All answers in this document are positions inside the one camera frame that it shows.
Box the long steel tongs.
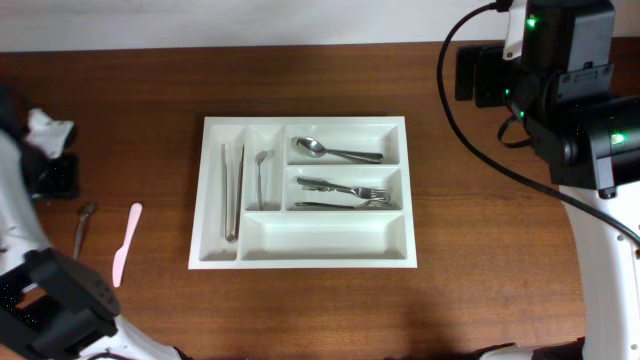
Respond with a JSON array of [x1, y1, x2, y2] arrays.
[[222, 144, 245, 243]]

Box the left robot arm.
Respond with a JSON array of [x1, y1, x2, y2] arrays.
[[1, 86, 185, 359]]

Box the dark handled steel fork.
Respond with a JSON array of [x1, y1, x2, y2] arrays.
[[296, 177, 391, 202]]

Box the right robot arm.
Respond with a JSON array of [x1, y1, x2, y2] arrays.
[[455, 1, 639, 360]]

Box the pink plastic knife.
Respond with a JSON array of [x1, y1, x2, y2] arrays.
[[112, 203, 143, 288]]

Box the small steel tongs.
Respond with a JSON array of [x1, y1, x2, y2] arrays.
[[255, 150, 270, 210]]

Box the white plastic cutlery tray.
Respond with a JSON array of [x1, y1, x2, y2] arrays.
[[188, 116, 417, 270]]

